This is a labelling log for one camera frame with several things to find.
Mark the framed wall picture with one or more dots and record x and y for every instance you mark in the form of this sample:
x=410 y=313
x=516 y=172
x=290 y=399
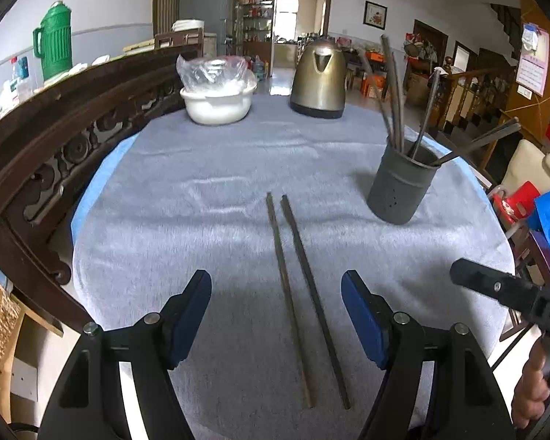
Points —
x=375 y=13

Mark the dark chopstick with pale tip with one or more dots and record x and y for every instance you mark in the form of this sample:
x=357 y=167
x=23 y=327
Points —
x=426 y=110

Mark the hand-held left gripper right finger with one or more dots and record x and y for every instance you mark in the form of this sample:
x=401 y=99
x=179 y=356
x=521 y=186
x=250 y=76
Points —
x=364 y=325

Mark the wall calendar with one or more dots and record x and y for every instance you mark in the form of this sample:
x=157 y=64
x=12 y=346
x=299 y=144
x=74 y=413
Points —
x=531 y=64

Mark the grey metal chopstick holder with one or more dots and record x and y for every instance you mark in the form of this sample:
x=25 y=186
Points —
x=396 y=188

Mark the brass-coloured electric kettle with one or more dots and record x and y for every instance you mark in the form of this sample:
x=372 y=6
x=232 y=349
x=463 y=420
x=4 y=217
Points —
x=318 y=82

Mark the dark chopstick with brown end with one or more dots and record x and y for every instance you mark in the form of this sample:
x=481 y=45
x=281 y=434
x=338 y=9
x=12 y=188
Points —
x=284 y=275

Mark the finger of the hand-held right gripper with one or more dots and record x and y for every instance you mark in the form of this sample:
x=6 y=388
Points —
x=490 y=284

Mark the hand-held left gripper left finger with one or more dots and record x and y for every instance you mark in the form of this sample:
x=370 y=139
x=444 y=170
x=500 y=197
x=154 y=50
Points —
x=190 y=321

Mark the green thermos jug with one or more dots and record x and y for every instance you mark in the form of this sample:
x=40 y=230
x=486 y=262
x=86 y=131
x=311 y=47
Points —
x=55 y=46

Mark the white plastic bowl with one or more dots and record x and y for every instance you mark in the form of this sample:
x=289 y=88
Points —
x=215 y=107

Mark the plastic bottle with blue label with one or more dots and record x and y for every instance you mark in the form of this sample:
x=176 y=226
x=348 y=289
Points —
x=20 y=82

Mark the red plastic stool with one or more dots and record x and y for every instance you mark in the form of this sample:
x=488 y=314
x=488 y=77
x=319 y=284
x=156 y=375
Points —
x=520 y=199

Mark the wooden stair railing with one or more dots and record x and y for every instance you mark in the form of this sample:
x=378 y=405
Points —
x=476 y=96

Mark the grey cabinet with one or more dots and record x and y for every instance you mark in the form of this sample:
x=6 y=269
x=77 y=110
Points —
x=206 y=13

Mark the white rice cooker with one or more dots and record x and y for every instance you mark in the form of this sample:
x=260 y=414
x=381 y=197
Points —
x=188 y=25

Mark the grey tablecloth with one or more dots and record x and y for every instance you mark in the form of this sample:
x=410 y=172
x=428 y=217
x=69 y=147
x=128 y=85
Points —
x=188 y=201

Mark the cream chair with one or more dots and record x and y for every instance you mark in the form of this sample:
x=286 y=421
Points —
x=527 y=165

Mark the dark carved wooden bench back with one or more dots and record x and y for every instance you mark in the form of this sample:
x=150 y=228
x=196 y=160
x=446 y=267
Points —
x=41 y=133

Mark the person's right hand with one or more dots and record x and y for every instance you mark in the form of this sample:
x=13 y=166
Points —
x=529 y=398

